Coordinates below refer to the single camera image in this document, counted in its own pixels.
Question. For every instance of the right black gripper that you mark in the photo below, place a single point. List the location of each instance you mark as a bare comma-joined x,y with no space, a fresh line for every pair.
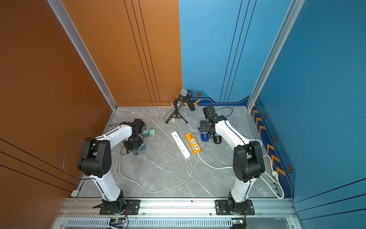
202,127

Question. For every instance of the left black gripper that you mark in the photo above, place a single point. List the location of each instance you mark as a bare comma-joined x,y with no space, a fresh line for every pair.
131,148

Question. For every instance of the teal charger white strip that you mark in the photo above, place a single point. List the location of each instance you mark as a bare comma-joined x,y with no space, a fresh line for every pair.
142,147
135,151

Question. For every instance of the yellow power strip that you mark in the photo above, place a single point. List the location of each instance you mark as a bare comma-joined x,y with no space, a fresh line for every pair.
193,143

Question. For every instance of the light green charger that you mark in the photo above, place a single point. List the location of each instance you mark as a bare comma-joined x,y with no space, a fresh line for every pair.
152,131

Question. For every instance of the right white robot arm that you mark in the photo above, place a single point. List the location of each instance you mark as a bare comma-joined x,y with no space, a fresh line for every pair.
248,163

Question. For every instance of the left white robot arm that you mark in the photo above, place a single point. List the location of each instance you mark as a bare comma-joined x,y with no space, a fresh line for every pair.
96,161

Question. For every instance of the black tripod stand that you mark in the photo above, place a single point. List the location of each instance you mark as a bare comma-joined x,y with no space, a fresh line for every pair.
177,115

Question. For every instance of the white power strip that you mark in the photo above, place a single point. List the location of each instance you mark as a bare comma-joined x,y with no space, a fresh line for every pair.
181,145

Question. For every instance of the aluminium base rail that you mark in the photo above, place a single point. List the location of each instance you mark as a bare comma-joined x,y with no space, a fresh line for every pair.
181,213

